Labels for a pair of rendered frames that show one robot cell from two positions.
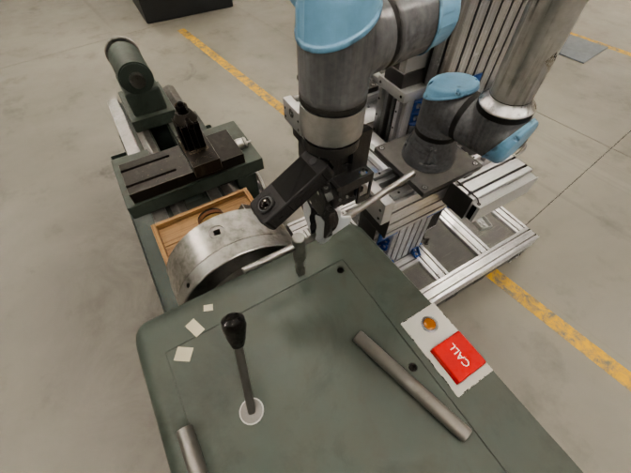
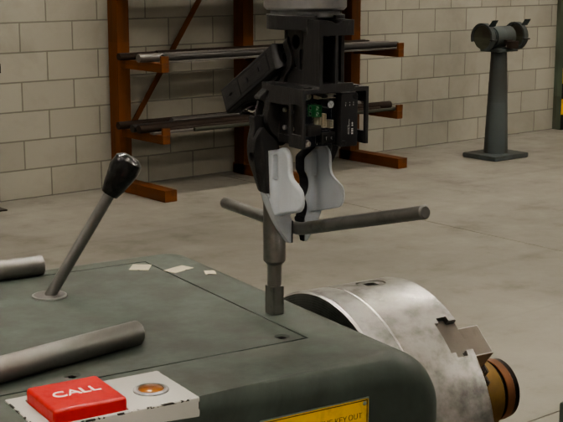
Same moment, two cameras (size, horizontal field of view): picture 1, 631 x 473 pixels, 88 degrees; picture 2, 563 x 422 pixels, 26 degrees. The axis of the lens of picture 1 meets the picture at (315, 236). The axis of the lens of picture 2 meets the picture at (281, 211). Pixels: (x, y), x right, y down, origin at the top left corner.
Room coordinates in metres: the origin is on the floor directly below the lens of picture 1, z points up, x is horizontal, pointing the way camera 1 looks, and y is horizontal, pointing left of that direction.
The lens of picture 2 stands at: (0.30, -1.13, 1.59)
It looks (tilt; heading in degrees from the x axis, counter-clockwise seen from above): 12 degrees down; 89
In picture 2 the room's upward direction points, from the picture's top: straight up
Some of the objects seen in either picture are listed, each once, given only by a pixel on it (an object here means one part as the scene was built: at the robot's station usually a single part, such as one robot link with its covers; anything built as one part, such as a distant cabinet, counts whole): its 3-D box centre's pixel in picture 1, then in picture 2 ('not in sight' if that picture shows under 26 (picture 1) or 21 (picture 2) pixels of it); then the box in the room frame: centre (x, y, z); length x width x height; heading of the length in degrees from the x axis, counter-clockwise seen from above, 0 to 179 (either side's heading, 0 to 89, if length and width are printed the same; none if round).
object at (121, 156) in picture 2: (236, 328); (122, 175); (0.15, 0.10, 1.38); 0.04 x 0.03 x 0.05; 31
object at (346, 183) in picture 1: (333, 167); (309, 81); (0.34, -0.02, 1.49); 0.09 x 0.08 x 0.12; 121
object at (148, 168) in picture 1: (183, 163); not in sight; (0.96, 0.51, 0.95); 0.43 x 0.18 x 0.04; 121
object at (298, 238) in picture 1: (300, 256); (274, 256); (0.31, 0.03, 1.31); 0.02 x 0.02 x 0.12
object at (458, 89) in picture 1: (448, 104); not in sight; (0.75, -0.33, 1.33); 0.13 x 0.12 x 0.14; 39
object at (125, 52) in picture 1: (137, 82); not in sight; (1.45, 0.82, 1.01); 0.30 x 0.20 x 0.29; 31
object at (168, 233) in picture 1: (216, 236); not in sight; (0.66, 0.34, 0.89); 0.36 x 0.30 x 0.04; 121
